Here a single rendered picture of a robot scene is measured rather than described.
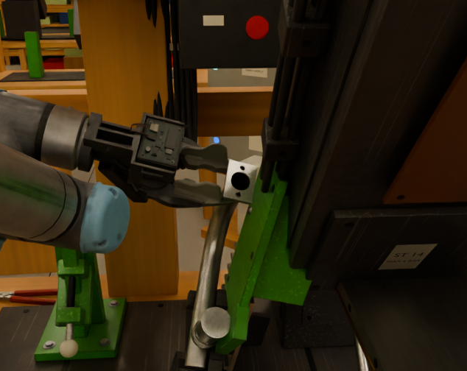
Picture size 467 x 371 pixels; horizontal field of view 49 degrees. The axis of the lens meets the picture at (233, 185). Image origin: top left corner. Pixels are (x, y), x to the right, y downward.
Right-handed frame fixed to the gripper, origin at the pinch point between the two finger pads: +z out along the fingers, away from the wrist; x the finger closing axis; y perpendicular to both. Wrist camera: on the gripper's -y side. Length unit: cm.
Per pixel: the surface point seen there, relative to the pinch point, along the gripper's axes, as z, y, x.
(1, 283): -36, -54, -11
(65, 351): -17.1, -23.1, -23.3
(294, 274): 8.3, 4.7, -11.7
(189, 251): 24, -228, 53
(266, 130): -1.3, 19.7, -2.0
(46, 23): -241, -742, 545
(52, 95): -31.9, -26.7, 20.9
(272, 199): 2.4, 11.9, -5.8
